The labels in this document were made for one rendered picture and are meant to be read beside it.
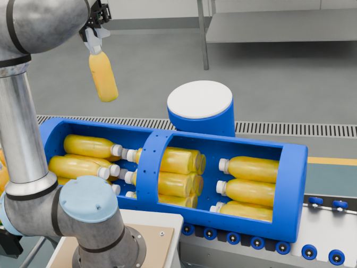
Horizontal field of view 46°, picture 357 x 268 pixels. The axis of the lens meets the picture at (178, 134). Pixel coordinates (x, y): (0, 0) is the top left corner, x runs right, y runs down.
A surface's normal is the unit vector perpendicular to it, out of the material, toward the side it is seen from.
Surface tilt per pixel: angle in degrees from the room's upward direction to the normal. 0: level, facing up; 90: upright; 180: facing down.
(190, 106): 0
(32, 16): 59
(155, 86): 0
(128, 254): 72
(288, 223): 80
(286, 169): 20
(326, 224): 0
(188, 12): 90
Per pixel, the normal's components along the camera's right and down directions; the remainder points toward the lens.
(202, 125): 0.00, 0.62
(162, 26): -0.24, 0.43
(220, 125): 0.52, 0.47
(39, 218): -0.18, 0.11
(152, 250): -0.13, -0.79
